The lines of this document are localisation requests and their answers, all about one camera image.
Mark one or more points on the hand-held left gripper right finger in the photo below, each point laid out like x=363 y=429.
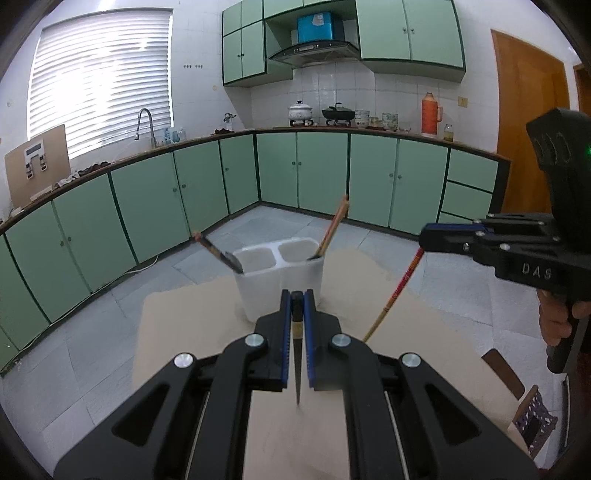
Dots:
x=308 y=350

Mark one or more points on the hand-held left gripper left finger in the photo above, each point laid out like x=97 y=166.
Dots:
x=286 y=350

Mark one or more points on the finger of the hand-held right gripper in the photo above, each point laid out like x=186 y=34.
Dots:
x=443 y=239

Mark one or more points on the white two-compartment utensil holder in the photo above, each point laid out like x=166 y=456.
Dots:
x=263 y=295

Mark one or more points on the red and tan chopstick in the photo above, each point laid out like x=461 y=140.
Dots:
x=397 y=290

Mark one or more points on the brown brush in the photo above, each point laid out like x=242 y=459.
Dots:
x=334 y=224

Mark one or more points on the person's right forearm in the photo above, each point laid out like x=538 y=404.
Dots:
x=577 y=406

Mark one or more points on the person's right hand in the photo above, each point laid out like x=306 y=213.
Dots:
x=554 y=318

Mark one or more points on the wooden door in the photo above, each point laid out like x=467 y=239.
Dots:
x=526 y=115

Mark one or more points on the dark wooden countertop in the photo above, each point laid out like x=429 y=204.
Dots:
x=415 y=136

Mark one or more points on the glass jar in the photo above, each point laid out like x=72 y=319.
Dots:
x=449 y=133

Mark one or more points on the clear drinking glass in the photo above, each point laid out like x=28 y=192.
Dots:
x=404 y=128

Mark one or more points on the orange thermos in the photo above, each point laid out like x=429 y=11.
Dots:
x=431 y=115

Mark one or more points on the patterned cup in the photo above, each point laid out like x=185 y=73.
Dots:
x=390 y=121

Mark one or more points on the green base cabinets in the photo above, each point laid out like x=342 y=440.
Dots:
x=323 y=170

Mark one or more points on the wooden chair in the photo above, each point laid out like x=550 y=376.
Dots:
x=501 y=369

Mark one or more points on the gas stove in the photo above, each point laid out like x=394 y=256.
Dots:
x=337 y=123

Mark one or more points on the black lidded pot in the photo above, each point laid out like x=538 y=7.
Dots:
x=338 y=113

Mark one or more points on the white lidded pot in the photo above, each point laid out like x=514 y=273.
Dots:
x=300 y=111

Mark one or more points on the black range hood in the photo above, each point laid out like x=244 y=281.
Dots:
x=314 y=53

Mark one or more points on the dark cloth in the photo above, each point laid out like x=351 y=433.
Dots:
x=222 y=132

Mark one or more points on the small white jug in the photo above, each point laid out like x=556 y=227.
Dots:
x=230 y=123

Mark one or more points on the bottles by window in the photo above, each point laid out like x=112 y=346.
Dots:
x=175 y=137

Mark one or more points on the blue box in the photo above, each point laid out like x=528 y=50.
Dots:
x=315 y=27

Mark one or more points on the steel kitchen faucet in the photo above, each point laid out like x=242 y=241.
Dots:
x=150 y=124

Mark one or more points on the brown board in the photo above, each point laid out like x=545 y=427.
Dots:
x=55 y=184

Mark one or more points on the white window blind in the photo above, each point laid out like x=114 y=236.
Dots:
x=101 y=78

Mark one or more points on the green wall cabinets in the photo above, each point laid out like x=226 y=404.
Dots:
x=415 y=32

